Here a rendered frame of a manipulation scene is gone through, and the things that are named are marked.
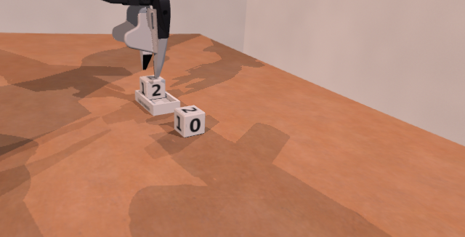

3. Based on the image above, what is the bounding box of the white digit cube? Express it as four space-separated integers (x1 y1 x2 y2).
139 75 166 100
174 105 206 138

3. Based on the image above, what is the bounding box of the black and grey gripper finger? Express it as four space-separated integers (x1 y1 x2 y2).
124 0 171 78
112 4 153 70

